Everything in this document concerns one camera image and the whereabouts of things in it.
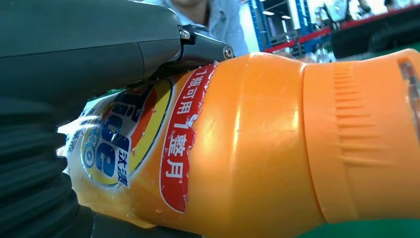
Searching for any red metal pole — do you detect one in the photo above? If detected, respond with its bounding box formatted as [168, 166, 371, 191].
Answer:
[262, 3, 420, 54]

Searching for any blue metal rack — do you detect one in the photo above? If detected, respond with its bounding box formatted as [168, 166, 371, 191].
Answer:
[247, 0, 332, 55]

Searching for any black equipment case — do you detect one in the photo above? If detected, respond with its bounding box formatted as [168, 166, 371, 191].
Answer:
[330, 14, 420, 60]

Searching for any orange detergent bottle clear cap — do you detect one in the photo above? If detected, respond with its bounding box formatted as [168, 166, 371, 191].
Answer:
[56, 48, 420, 238]

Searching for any person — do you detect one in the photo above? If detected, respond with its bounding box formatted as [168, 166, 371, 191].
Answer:
[141, 0, 250, 57]

